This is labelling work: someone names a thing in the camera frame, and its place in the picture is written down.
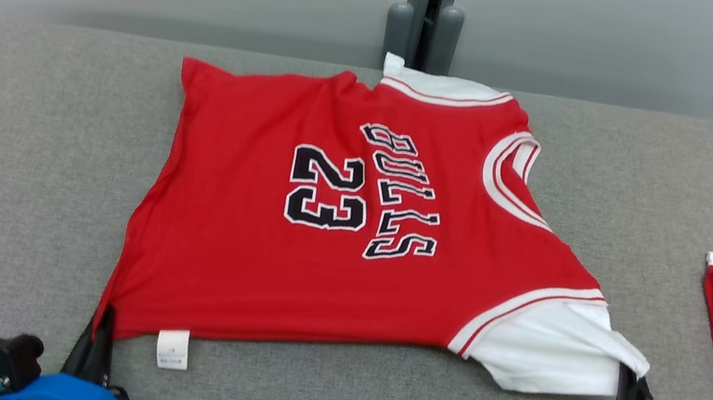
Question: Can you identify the red Bulls 23 jersey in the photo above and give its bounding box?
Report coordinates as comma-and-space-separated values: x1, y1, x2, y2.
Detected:
85, 9, 696, 400

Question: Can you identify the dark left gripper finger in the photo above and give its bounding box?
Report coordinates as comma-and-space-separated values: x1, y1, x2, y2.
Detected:
90, 306, 122, 386
62, 311, 102, 380

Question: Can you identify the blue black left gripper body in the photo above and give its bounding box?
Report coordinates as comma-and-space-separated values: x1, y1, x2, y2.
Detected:
0, 362, 146, 400

